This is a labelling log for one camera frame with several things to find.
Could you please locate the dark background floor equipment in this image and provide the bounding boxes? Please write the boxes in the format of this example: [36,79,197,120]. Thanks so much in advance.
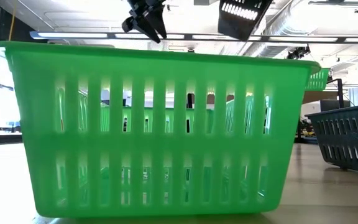
[295,118,319,144]

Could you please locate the grey background cabinet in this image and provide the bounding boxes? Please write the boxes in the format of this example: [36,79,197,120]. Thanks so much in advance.
[301,98,351,118]

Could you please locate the long ceiling light fixture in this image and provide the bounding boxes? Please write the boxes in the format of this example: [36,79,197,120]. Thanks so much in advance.
[29,30,358,44]

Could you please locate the green slotted plastic basket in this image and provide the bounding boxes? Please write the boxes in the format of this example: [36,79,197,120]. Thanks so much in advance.
[305,67,331,92]
[0,40,322,218]

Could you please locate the black slotted plastic basket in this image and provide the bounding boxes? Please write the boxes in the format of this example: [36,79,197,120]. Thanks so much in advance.
[305,103,358,175]
[218,0,275,42]

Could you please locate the black ceiling-mounted device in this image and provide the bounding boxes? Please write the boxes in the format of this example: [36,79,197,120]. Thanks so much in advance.
[287,45,311,60]

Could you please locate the black ceiling track light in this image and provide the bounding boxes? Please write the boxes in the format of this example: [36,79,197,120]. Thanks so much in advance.
[308,0,358,14]

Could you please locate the yellow hanging cable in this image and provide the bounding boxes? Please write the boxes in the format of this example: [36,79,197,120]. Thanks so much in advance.
[8,0,17,42]

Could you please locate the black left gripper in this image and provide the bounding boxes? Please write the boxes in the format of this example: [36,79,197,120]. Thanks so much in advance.
[121,0,168,44]

